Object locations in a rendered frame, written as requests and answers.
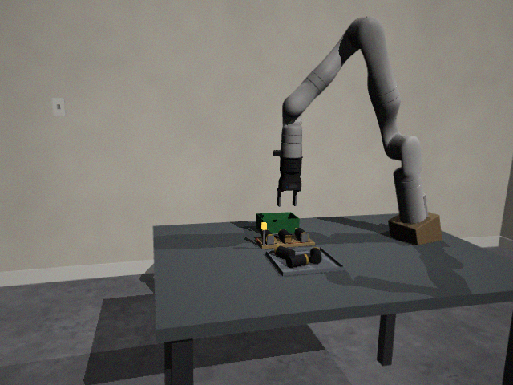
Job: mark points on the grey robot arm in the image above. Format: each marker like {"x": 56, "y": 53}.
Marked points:
{"x": 367, "y": 34}

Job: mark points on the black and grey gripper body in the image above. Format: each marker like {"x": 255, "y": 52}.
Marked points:
{"x": 290, "y": 166}

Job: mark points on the green open-top box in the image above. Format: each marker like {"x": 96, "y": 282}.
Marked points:
{"x": 276, "y": 221}

